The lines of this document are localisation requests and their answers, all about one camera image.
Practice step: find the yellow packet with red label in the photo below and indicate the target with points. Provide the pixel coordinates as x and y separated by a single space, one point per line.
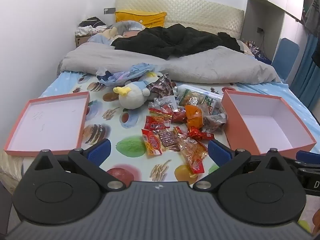
151 142

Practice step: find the plain red snack packet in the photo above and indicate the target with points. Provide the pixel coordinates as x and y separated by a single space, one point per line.
178 117

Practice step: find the red knotted snack packet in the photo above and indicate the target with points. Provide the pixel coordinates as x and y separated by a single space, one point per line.
198 133

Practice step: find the small red snack packet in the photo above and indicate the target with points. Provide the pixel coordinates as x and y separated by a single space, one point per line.
156 125

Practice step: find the black fleece garment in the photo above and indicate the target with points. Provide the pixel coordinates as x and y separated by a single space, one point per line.
230 42

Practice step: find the orange snack packet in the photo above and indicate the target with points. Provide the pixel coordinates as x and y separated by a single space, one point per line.
193 116

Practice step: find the white and blue plush penguin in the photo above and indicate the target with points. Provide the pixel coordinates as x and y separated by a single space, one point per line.
135 96

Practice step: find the green label clear packet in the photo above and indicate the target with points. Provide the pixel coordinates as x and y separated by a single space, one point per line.
200 100

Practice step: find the pile of clothes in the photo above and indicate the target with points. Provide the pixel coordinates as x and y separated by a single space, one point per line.
90 26

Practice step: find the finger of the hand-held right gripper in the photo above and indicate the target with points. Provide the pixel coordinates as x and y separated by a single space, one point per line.
308 155

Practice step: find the deep pink box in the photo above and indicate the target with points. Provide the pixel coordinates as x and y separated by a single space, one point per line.
270 127

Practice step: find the beige pillow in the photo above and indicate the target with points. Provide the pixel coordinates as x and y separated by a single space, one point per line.
246 46

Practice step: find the fruit print mat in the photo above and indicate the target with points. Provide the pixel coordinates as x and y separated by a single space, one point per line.
130 145

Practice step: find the blue chair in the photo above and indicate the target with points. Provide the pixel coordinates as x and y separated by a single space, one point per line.
285 55

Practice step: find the shallow pink box lid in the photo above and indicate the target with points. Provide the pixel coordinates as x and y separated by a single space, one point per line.
50 125

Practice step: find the black wall socket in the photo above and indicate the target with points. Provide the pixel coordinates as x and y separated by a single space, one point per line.
260 30

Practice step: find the brown and silver foil packet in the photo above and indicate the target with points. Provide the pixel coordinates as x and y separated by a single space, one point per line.
161 85

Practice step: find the red packet with orange picture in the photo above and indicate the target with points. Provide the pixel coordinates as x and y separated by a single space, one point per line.
160 112

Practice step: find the white label clear packet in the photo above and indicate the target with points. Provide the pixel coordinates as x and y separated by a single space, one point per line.
166 103

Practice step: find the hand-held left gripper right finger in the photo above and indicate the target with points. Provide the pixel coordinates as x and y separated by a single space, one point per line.
218 152

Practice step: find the black blanket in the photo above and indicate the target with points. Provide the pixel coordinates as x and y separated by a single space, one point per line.
170 40

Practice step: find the grey duvet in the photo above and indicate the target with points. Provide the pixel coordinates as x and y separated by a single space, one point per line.
200 67

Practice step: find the cluttered bedside table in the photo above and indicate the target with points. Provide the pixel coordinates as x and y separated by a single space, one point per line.
257 52

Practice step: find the brown stick snack packet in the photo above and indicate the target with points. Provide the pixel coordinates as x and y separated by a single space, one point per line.
171 140

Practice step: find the crumpled bluish plastic bag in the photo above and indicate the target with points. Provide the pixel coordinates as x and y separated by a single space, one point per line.
125 76

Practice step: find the yellow pillow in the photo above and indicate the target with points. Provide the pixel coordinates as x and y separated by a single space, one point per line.
140 18

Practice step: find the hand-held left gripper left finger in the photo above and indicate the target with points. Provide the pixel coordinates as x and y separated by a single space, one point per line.
100 151

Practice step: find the clear packet of orange snacks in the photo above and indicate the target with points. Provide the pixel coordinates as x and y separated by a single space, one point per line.
193 155

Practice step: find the dark hanging clothes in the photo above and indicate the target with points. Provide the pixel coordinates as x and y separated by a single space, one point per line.
312 15

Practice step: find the cream quilted headboard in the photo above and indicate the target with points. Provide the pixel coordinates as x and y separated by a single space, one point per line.
200 15

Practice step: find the dark clear snack packet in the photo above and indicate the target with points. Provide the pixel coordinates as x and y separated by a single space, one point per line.
215 121

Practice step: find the cardboard box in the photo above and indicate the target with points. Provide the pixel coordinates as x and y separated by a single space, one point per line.
81 40

